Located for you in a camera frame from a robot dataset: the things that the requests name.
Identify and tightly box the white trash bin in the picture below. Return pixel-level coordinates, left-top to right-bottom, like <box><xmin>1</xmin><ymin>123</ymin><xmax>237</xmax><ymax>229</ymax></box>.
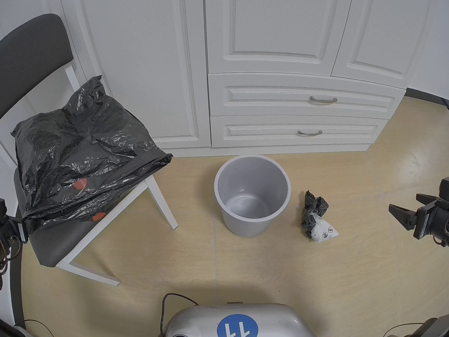
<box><xmin>214</xmin><ymin>155</ymin><xmax>292</xmax><ymax>238</ymax></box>

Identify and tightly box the black plastic bag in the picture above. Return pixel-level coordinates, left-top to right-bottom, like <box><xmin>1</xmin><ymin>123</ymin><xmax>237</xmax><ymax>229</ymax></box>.
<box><xmin>11</xmin><ymin>76</ymin><xmax>173</xmax><ymax>231</ymax></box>

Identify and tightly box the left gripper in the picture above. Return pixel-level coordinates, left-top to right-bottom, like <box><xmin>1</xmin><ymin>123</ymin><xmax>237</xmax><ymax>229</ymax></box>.
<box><xmin>9</xmin><ymin>219</ymin><xmax>29</xmax><ymax>245</ymax></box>

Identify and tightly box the white chair dark grey seat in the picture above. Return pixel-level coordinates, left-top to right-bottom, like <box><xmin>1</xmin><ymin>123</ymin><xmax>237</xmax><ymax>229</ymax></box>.
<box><xmin>0</xmin><ymin>14</ymin><xmax>179</xmax><ymax>287</ymax></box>

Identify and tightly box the crumpled black plastic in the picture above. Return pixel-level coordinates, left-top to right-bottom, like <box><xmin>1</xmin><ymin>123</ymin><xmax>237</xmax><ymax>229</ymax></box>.
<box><xmin>301</xmin><ymin>190</ymin><xmax>330</xmax><ymax>239</ymax></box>

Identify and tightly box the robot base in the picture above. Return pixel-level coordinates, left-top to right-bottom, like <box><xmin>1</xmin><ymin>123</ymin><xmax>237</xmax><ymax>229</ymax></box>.
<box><xmin>165</xmin><ymin>303</ymin><xmax>314</xmax><ymax>337</ymax></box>

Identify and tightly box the white wardrobe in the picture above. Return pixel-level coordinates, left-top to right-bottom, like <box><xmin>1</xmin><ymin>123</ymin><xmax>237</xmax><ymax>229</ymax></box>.
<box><xmin>56</xmin><ymin>0</ymin><xmax>435</xmax><ymax>159</ymax></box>

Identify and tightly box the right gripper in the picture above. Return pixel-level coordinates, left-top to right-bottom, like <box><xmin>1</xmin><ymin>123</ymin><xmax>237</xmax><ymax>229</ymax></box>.
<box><xmin>389</xmin><ymin>193</ymin><xmax>444</xmax><ymax>241</ymax></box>

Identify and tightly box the black cable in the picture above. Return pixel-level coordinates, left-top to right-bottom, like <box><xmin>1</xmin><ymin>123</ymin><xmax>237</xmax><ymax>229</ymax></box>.
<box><xmin>386</xmin><ymin>322</ymin><xmax>427</xmax><ymax>337</ymax></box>
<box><xmin>13</xmin><ymin>319</ymin><xmax>50</xmax><ymax>337</ymax></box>
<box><xmin>159</xmin><ymin>293</ymin><xmax>200</xmax><ymax>337</ymax></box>

